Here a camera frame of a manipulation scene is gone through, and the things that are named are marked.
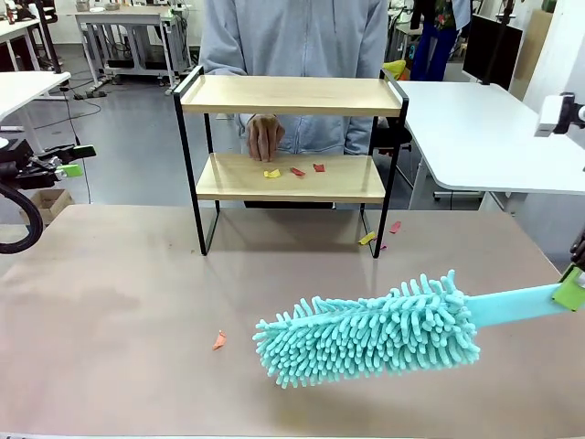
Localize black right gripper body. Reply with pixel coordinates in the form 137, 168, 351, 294
569, 225, 585, 272

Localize brown cardboard board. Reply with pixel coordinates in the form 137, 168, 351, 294
520, 8, 556, 100

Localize yellow-green object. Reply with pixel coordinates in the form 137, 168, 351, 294
378, 59, 409, 82

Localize two-tier wood shelf black frame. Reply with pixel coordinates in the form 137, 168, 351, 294
173, 65, 410, 260

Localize person torso grey hoodie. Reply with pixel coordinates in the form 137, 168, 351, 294
197, 0, 389, 156

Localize large white desk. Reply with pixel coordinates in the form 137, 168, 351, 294
395, 80, 585, 217

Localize open cardboard box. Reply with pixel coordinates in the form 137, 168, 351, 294
18, 187, 76, 227

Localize black monitor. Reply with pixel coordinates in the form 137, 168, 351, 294
462, 13, 524, 92

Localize background person blue trousers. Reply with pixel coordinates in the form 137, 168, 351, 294
408, 0, 473, 83

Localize person left forearm grey sleeve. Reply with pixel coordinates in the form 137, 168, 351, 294
343, 115, 380, 156

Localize teal microfibre duster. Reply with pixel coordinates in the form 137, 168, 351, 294
251, 269, 566, 391

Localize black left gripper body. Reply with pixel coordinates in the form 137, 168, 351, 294
0, 138, 36, 190

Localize black office chair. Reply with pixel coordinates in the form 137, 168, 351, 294
369, 115, 415, 162

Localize black left arm cable sleeve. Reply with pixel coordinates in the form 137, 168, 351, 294
0, 179, 45, 255

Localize person right hand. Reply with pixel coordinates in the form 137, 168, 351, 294
246, 113, 286, 164

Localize grey background workbench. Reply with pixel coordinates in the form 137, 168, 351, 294
74, 5, 180, 91

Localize white side table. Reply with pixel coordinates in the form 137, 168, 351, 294
0, 70, 73, 156

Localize white background table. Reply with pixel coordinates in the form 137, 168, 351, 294
0, 17, 45, 72

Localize black stand pole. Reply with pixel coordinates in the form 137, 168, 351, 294
35, 0, 63, 75

